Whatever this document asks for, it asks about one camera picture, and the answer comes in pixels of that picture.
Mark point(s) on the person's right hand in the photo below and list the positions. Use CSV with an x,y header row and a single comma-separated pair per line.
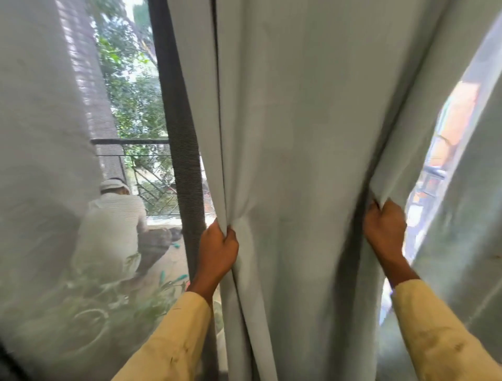
x,y
386,231

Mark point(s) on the person's left hand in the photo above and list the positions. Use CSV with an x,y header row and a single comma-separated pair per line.
x,y
217,255

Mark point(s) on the light grey curtain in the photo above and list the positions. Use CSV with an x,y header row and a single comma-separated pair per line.
x,y
462,235
294,117

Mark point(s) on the person's right forearm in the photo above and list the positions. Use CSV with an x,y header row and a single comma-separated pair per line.
x,y
431,337

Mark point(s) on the person's left forearm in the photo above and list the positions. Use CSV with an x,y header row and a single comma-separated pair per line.
x,y
172,345

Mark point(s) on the green plant in dark pot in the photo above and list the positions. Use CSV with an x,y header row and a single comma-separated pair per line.
x,y
157,302

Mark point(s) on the orange brick building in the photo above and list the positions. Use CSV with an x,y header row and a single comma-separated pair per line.
x,y
459,117

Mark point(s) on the leafy plant in white pot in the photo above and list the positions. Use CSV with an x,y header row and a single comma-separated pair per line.
x,y
92,311

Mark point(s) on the black metal balcony railing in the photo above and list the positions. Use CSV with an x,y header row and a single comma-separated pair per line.
x,y
129,141

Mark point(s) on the dark textured window post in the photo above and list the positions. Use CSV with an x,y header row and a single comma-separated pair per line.
x,y
176,117

